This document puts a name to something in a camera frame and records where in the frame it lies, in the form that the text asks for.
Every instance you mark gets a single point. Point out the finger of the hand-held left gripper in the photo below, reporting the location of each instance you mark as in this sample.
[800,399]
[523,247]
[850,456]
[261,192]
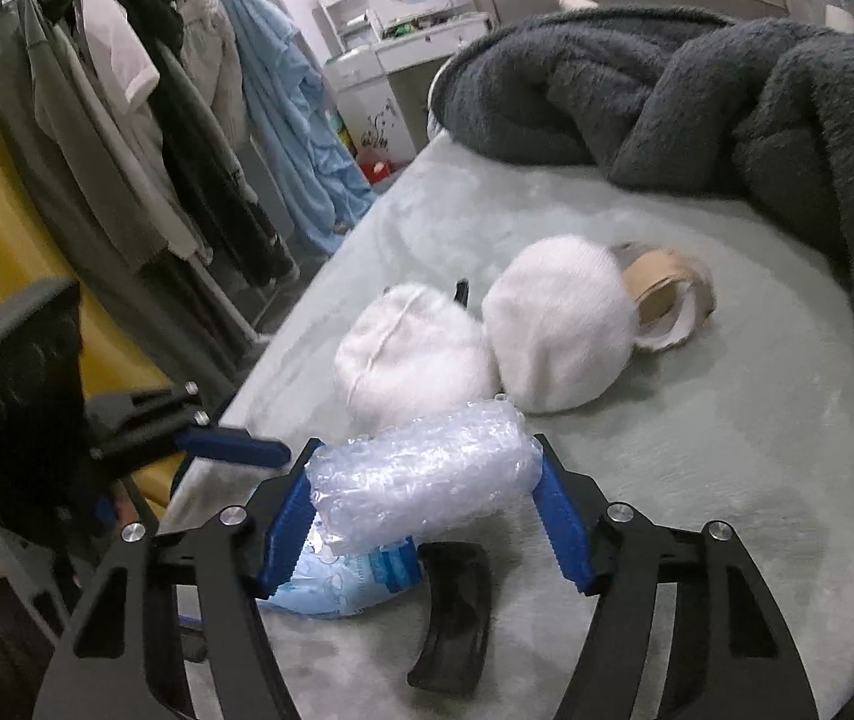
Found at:
[239,446]

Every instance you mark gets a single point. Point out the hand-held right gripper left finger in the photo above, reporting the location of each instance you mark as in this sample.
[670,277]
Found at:
[284,532]

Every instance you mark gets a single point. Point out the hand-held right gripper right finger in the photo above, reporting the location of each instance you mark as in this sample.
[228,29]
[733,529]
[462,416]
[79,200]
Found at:
[562,525]

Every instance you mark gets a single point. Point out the clear bubble wrap roll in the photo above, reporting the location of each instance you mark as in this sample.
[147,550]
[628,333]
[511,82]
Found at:
[427,472]

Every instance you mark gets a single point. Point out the white fluffy earmuffs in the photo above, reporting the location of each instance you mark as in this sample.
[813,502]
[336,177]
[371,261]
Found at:
[554,322]

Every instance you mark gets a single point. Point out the brown cardboard tape core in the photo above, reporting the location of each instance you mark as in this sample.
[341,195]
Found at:
[659,281]

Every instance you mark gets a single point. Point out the blue tissue packet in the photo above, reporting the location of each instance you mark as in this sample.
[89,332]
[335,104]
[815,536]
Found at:
[337,592]

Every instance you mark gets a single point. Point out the black curved plastic piece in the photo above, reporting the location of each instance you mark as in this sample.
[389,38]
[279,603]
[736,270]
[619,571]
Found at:
[457,615]

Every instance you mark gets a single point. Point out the grey-green hanging garment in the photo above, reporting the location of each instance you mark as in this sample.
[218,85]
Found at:
[75,142]

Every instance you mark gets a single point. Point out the black hanging garment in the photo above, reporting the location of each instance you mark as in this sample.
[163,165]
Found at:
[194,150]

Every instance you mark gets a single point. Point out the small red item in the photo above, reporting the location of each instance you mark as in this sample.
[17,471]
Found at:
[377,171]

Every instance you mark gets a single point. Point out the light blue hanging garment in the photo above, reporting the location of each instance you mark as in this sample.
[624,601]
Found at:
[284,105]

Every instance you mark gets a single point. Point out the white hanging shirt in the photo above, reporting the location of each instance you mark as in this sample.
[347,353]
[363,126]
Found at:
[120,45]

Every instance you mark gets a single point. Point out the beige hanging jacket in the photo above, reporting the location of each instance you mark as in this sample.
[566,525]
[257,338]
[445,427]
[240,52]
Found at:
[209,52]

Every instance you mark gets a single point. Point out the white vanity table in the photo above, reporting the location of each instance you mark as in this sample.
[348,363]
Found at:
[397,60]

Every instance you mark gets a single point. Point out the dark grey fluffy blanket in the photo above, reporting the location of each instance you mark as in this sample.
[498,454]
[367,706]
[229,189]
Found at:
[697,97]

